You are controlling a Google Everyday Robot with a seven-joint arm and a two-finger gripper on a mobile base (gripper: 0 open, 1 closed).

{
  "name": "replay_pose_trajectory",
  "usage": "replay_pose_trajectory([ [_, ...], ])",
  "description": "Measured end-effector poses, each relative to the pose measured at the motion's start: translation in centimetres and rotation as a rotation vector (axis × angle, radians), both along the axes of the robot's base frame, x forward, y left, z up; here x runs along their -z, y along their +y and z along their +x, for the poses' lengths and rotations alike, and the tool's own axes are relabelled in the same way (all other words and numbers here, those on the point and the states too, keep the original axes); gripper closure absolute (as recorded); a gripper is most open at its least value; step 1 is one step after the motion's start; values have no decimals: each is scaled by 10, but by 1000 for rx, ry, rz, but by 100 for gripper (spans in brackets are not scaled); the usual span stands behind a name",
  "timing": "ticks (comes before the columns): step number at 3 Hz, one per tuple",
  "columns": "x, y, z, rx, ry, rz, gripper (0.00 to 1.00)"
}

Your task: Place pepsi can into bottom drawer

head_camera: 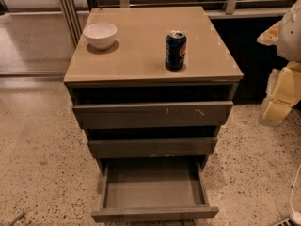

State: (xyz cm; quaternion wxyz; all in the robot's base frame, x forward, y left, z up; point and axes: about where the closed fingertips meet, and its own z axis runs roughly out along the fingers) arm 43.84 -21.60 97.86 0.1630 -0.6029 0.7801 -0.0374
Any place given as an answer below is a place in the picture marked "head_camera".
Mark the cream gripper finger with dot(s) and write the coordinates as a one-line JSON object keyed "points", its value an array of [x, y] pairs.
{"points": [[269, 36], [283, 93]]}

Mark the blue pepsi can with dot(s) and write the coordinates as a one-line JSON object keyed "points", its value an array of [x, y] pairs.
{"points": [[175, 50]]}

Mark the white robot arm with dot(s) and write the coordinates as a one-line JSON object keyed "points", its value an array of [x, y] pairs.
{"points": [[288, 46]]}

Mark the grey middle drawer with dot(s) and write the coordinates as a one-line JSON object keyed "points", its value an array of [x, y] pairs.
{"points": [[164, 147]]}

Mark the grey top drawer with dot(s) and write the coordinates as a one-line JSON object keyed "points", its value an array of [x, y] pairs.
{"points": [[119, 116]]}

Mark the grey drawer cabinet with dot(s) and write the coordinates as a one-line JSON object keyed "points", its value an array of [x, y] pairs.
{"points": [[133, 70]]}

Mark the grey open bottom drawer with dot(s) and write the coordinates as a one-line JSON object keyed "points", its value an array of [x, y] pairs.
{"points": [[153, 189]]}

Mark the white ceramic bowl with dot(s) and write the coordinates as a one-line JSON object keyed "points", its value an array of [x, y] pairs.
{"points": [[101, 36]]}

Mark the grey rod on floor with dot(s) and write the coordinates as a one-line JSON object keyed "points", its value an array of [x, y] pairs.
{"points": [[16, 218]]}

